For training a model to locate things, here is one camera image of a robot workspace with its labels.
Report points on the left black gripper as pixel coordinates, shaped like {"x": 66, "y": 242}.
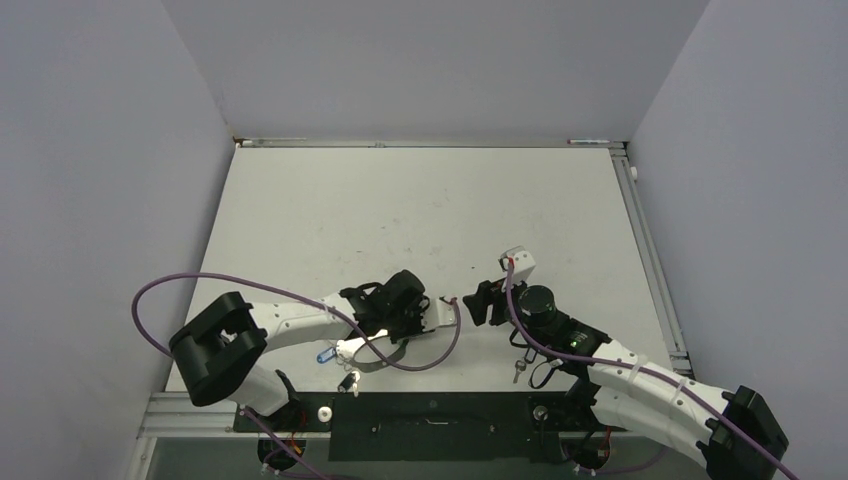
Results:
{"x": 418, "y": 306}

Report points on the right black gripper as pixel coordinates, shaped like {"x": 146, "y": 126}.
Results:
{"x": 489, "y": 293}

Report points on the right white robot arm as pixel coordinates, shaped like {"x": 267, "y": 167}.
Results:
{"x": 731, "y": 434}

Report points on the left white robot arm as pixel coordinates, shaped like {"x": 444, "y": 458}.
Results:
{"x": 217, "y": 352}

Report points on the black tag loose key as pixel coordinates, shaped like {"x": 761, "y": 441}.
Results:
{"x": 520, "y": 367}

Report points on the blue white-label key tag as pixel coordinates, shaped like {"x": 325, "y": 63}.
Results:
{"x": 326, "y": 355}

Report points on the black key tag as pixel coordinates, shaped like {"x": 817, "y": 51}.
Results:
{"x": 350, "y": 384}

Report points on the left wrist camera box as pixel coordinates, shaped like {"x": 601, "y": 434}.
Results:
{"x": 439, "y": 314}

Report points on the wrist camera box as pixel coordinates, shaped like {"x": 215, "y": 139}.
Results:
{"x": 521, "y": 261}
{"x": 439, "y": 314}

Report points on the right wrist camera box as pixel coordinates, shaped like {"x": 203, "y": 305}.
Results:
{"x": 521, "y": 261}

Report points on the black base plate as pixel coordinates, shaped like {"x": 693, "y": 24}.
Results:
{"x": 433, "y": 426}

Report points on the aluminium table frame rail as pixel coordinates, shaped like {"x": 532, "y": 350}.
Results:
{"x": 639, "y": 212}

